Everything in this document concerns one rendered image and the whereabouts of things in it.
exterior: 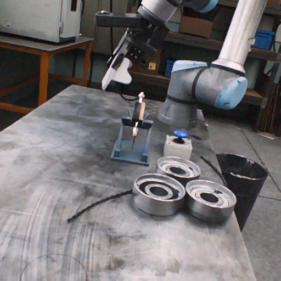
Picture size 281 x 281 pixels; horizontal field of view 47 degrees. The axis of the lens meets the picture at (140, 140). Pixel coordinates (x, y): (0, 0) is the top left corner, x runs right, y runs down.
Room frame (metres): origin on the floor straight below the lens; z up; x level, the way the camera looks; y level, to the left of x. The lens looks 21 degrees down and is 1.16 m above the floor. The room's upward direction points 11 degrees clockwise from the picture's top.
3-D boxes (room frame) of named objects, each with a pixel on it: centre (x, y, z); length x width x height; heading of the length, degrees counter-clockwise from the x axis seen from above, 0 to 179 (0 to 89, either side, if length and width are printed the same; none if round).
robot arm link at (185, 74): (1.17, -0.13, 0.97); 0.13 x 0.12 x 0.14; 54
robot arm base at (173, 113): (1.18, -0.12, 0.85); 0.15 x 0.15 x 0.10
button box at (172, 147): (0.85, -0.11, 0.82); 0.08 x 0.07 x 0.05; 179
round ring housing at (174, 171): (0.69, -0.10, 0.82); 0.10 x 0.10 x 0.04
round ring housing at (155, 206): (0.58, -0.06, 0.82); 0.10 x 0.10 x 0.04
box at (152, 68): (4.28, 0.13, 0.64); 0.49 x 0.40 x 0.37; 94
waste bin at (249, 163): (1.77, -0.60, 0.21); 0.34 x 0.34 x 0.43
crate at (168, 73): (4.29, -0.41, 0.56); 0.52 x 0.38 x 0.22; 86
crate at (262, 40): (4.28, -1.06, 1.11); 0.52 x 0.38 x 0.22; 89
